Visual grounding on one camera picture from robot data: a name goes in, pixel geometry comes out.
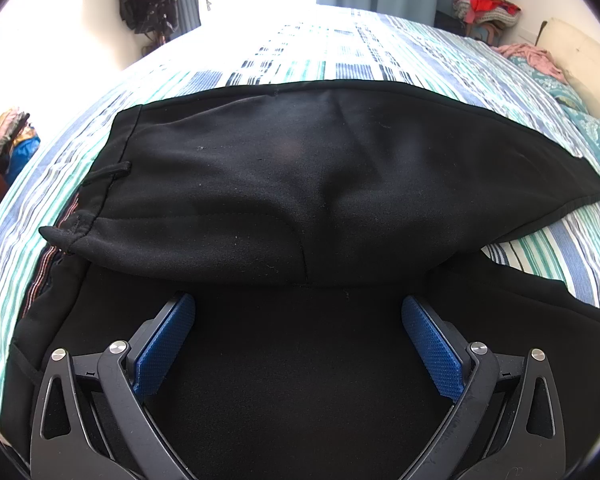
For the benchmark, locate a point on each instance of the teal stool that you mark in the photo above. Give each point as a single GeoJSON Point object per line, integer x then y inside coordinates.
{"type": "Point", "coordinates": [487, 32]}

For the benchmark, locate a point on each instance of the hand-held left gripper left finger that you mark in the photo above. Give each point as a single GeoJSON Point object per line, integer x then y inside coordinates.
{"type": "Point", "coordinates": [165, 345]}

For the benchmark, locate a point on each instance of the black pants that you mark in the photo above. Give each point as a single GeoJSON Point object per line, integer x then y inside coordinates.
{"type": "Point", "coordinates": [305, 185]}

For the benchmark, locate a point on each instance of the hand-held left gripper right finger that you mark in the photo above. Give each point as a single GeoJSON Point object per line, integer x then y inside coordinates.
{"type": "Point", "coordinates": [432, 345]}

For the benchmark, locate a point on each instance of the striped bed sheet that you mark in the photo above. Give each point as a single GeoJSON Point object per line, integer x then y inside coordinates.
{"type": "Point", "coordinates": [330, 60]}

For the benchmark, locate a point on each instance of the clothes pile with blue cloth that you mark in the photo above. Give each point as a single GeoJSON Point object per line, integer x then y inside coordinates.
{"type": "Point", "coordinates": [15, 145]}

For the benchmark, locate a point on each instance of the teal floral pillow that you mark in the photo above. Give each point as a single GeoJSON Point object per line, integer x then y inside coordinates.
{"type": "Point", "coordinates": [595, 130]}

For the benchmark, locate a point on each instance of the cream headboard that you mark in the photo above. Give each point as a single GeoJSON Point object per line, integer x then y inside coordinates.
{"type": "Point", "coordinates": [585, 55]}

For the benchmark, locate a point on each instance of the colourful clothes pile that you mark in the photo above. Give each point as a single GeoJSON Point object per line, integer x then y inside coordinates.
{"type": "Point", "coordinates": [485, 7]}

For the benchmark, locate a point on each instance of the pink cloth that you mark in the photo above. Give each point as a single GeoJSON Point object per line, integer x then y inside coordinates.
{"type": "Point", "coordinates": [530, 57]}

